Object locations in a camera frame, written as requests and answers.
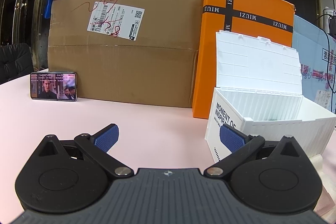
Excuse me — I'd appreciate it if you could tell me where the white plastic storage box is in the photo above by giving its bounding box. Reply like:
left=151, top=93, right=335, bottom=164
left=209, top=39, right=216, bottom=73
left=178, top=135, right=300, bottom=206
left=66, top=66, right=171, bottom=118
left=205, top=46, right=335, bottom=161

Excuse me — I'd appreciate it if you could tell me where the brown cardboard box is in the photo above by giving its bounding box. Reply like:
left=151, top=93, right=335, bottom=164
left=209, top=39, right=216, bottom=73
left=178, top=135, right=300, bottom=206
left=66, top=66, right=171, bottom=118
left=48, top=0, right=203, bottom=107

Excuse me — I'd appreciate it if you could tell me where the black leather chair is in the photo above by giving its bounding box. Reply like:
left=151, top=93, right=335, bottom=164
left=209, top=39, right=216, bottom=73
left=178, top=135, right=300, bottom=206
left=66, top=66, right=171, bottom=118
left=0, top=43, right=34, bottom=84

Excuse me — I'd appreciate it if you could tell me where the light blue cardboard box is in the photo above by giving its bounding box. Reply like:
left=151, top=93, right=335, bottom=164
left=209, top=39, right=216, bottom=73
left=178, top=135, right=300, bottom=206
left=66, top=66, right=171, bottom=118
left=292, top=15, right=335, bottom=113

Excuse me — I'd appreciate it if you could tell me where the orange MIUZI box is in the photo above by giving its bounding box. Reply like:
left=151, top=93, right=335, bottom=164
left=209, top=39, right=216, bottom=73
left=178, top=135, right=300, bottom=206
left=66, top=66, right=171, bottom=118
left=192, top=0, right=301, bottom=119

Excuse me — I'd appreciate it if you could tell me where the black cable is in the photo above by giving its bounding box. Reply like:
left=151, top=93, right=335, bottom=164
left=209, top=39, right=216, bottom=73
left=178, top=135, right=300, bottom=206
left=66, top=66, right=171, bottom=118
left=313, top=9, right=336, bottom=94

